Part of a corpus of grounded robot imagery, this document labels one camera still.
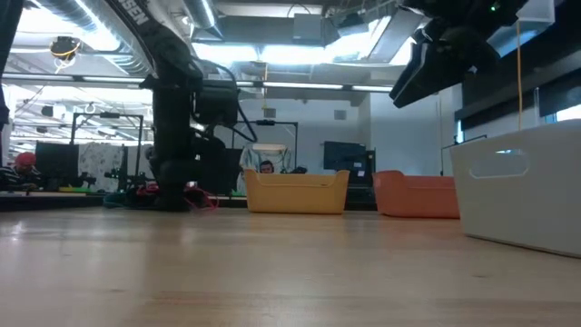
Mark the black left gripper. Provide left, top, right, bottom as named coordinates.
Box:
left=149, top=90, right=202, bottom=213

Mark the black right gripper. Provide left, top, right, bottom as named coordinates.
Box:
left=389, top=0, right=530, bottom=109

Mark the black computer monitor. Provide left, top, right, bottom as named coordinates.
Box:
left=197, top=146, right=244, bottom=197
left=322, top=140, right=369, bottom=174
left=34, top=141, right=80, bottom=187

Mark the silver cover sheet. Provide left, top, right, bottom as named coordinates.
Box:
left=239, top=143, right=294, bottom=176

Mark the yellow plastic basket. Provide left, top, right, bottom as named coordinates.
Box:
left=243, top=168, right=351, bottom=215

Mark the orange plastic basket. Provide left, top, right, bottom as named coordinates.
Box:
left=372, top=170, right=460, bottom=220

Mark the long ceiling light strip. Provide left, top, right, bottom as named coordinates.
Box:
left=0, top=72, right=439, bottom=95

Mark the white plastic basket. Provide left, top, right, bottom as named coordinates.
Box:
left=448, top=118, right=581, bottom=259

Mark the black ceiling device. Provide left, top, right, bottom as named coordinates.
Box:
left=48, top=35, right=83, bottom=74

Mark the upper pile of cables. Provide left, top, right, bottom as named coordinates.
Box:
left=135, top=181, right=220, bottom=213

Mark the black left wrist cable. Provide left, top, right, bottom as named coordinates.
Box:
left=199, top=58, right=259, bottom=144

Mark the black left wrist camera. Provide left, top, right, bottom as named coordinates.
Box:
left=194, top=80, right=241, bottom=127

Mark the black gantry frame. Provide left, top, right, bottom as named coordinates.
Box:
left=69, top=112, right=145, bottom=181
left=231, top=119, right=300, bottom=174

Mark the black aluminium table frame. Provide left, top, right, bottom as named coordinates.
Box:
left=0, top=190, right=249, bottom=213

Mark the round silver ventilation duct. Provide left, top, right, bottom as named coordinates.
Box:
left=181, top=0, right=224, bottom=40

